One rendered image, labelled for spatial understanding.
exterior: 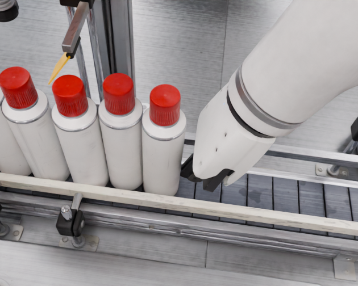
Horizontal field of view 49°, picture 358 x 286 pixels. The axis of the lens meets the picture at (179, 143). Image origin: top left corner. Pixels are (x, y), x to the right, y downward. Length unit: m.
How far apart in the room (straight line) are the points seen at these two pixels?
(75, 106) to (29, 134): 0.08
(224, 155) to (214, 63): 0.43
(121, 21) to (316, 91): 0.28
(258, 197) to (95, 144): 0.25
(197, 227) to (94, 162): 0.17
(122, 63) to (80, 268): 0.28
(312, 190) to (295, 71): 0.32
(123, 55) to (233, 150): 0.23
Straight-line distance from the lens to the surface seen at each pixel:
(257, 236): 0.58
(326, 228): 0.58
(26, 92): 0.45
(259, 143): 0.40
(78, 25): 0.42
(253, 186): 0.61
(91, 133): 0.47
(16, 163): 0.58
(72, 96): 0.42
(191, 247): 0.61
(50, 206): 0.60
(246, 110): 0.38
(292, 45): 0.33
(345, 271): 0.65
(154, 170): 0.50
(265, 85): 0.35
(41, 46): 0.87
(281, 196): 0.61
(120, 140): 0.47
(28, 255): 0.57
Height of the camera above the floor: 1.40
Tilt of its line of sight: 56 degrees down
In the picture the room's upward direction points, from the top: 6 degrees clockwise
